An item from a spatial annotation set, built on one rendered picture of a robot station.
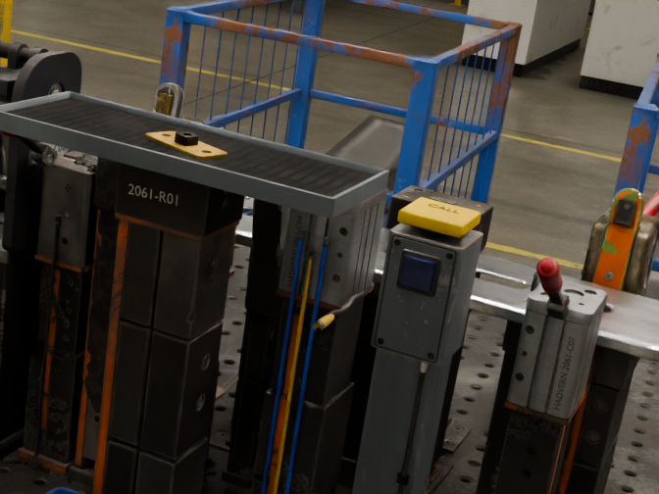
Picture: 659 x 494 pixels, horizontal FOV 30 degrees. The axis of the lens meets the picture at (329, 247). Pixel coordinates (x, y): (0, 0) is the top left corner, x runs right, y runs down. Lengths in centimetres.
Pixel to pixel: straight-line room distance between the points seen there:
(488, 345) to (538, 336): 84
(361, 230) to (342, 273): 5
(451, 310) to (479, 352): 96
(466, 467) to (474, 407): 19
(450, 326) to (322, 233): 24
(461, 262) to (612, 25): 825
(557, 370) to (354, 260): 24
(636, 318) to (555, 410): 21
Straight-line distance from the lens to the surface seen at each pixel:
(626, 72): 932
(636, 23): 928
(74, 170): 138
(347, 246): 128
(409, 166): 336
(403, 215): 108
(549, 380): 125
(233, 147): 121
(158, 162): 113
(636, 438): 187
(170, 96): 174
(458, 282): 108
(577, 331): 123
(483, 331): 214
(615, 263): 155
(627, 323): 140
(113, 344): 125
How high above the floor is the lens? 145
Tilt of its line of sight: 18 degrees down
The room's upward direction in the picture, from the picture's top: 9 degrees clockwise
